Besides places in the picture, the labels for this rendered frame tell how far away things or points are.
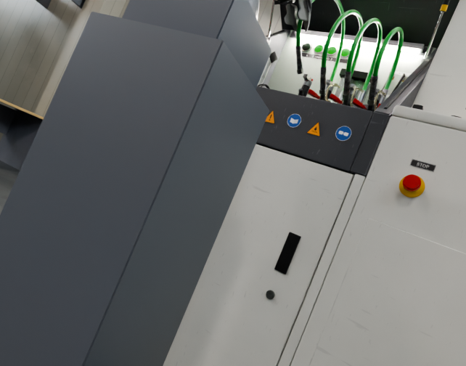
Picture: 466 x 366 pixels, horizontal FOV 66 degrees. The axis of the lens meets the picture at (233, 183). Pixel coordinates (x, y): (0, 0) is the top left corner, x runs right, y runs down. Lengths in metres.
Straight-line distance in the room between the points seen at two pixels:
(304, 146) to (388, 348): 0.50
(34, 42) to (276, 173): 5.25
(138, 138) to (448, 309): 0.68
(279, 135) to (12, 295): 0.70
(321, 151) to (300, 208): 0.16
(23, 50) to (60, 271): 5.59
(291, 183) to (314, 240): 0.16
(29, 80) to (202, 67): 5.27
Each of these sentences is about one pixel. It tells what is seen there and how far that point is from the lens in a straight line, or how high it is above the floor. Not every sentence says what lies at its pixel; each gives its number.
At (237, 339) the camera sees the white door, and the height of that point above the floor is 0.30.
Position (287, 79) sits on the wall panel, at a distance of 1.71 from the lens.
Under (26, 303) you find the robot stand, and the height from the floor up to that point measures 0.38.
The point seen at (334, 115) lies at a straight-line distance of 0.97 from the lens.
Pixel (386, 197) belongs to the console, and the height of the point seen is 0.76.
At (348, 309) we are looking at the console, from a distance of 0.89.
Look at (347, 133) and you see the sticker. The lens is 0.95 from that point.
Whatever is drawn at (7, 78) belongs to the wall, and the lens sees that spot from 6.06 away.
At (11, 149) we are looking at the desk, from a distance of 4.92.
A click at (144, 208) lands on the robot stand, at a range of 0.47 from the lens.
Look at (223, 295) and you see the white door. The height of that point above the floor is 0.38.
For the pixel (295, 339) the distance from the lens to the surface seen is 0.92.
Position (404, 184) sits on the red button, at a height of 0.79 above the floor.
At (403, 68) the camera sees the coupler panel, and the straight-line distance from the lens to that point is 1.61.
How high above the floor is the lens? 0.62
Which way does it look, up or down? 3 degrees up
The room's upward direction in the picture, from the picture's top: 23 degrees clockwise
